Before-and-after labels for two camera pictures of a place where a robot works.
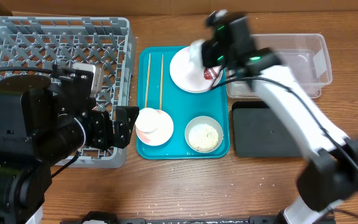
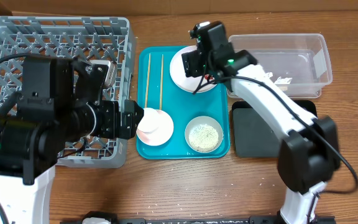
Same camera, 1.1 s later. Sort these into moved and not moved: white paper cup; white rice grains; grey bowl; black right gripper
Moved: black right gripper
Not moved: white paper cup; white rice grains; grey bowl
